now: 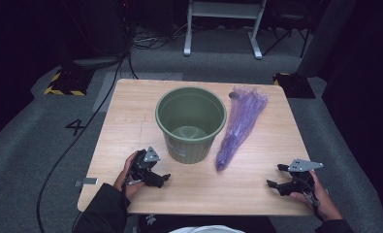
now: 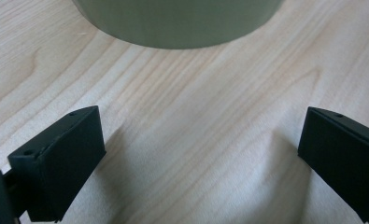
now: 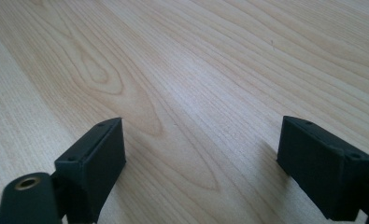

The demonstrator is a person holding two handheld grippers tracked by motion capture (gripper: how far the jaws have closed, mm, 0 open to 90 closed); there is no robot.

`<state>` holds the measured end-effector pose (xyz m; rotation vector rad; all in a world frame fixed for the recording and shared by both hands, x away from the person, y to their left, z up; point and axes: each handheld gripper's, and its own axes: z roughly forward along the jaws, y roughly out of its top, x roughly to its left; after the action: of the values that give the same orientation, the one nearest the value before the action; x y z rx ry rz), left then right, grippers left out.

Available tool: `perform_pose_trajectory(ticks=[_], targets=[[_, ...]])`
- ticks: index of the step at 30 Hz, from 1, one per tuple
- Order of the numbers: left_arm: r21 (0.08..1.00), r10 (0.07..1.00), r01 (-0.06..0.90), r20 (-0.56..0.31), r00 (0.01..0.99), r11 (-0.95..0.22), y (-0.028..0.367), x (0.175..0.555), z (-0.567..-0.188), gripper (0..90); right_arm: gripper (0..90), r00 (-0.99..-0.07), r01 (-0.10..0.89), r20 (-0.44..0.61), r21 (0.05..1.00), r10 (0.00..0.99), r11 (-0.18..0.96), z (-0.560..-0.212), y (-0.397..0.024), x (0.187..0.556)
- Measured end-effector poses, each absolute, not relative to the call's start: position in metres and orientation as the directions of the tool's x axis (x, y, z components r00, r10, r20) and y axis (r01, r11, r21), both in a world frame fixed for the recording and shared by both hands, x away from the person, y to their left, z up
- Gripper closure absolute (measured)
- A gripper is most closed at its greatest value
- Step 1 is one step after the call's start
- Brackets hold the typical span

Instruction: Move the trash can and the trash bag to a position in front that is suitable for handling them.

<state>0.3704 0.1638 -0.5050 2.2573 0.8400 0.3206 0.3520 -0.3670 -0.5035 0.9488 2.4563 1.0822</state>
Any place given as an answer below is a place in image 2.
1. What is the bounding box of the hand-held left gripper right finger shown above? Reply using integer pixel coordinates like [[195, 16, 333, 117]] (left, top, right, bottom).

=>
[[297, 106, 369, 224]]

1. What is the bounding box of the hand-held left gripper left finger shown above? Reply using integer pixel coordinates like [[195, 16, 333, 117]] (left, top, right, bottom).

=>
[[7, 105, 107, 223]]

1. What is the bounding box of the green plastic bin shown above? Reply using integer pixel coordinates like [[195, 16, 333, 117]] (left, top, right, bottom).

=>
[[71, 0, 285, 50]]

